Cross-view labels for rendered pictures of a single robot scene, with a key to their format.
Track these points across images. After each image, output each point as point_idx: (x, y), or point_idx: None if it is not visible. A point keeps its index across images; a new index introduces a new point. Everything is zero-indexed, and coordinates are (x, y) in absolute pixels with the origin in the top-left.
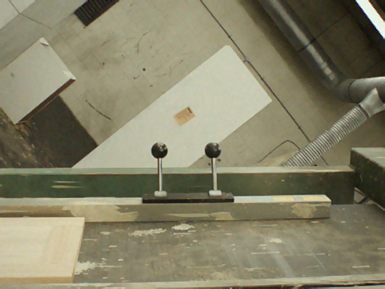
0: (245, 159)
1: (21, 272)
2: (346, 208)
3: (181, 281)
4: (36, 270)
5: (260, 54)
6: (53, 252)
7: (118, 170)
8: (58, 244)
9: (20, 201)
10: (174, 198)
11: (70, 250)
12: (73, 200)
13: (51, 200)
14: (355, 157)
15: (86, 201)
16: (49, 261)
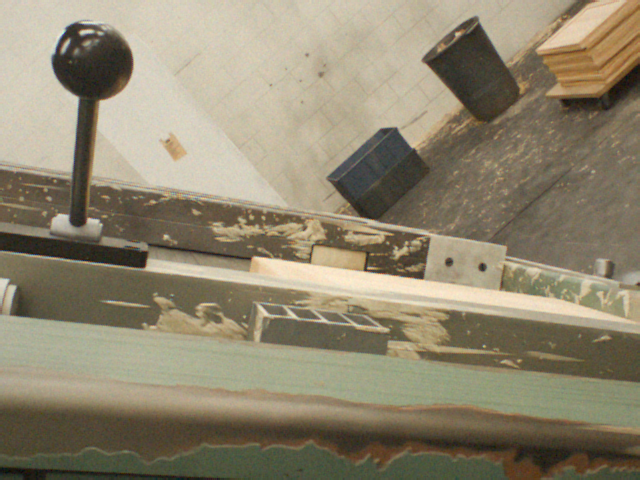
0: None
1: (326, 268)
2: None
3: (114, 184)
4: (309, 266)
5: None
6: (309, 274)
7: (377, 374)
8: (314, 279)
9: (543, 315)
10: (24, 226)
11: (282, 271)
12: (390, 296)
13: (457, 305)
14: None
15: (341, 287)
16: (300, 268)
